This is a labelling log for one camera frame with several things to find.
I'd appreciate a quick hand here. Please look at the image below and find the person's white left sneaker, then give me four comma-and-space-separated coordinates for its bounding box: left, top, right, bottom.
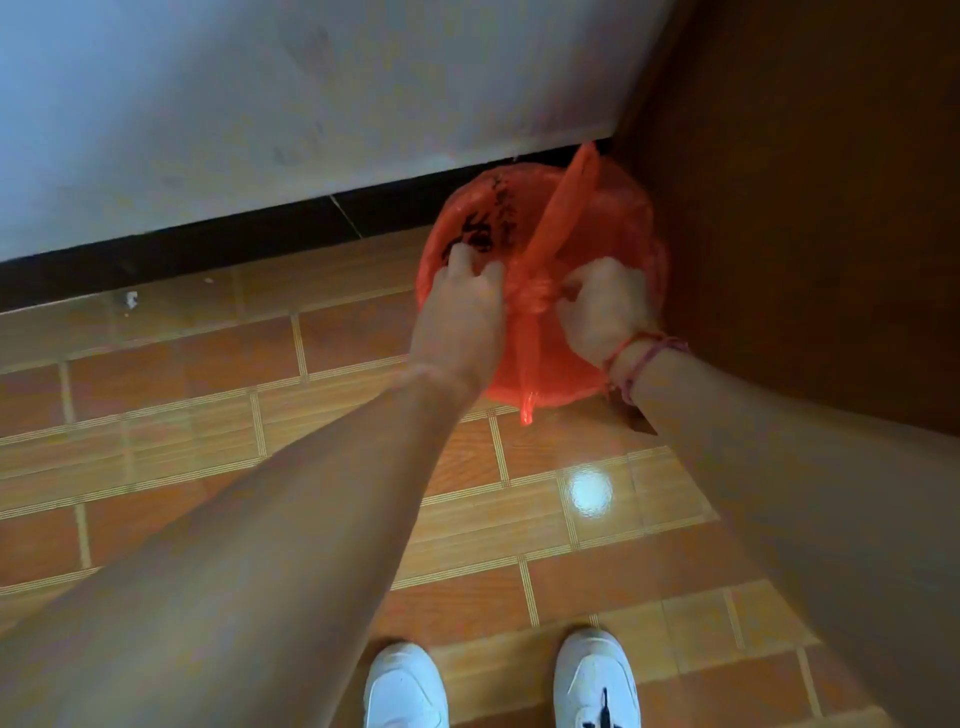
363, 641, 451, 728

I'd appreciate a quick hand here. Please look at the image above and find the red plastic trash bin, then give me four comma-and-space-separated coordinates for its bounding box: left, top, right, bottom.
416, 161, 670, 412

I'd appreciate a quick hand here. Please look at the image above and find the person's left forearm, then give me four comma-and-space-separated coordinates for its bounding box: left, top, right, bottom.
0, 371, 481, 728

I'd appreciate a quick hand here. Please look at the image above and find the brown wooden nightstand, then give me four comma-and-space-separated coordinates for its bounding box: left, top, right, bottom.
611, 0, 960, 436

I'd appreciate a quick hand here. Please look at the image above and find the person's right hand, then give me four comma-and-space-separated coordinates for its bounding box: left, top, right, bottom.
556, 257, 665, 373

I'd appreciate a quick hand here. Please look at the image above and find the person's right forearm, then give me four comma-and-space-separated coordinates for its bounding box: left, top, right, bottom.
611, 348, 960, 728

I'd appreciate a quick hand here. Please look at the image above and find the orange plastic bag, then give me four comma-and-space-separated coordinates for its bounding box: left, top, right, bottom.
500, 142, 605, 427

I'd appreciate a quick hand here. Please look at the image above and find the red string bracelet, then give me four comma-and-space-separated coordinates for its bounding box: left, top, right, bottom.
603, 331, 691, 406

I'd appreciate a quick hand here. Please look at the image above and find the person's left hand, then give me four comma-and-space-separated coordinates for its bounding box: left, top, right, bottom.
408, 243, 508, 399

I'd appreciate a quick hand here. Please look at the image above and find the person's white sneaker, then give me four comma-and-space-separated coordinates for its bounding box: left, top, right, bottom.
363, 641, 451, 728
553, 628, 643, 728

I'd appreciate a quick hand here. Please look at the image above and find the person's white right sneaker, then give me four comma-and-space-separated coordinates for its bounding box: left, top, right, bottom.
553, 628, 643, 728

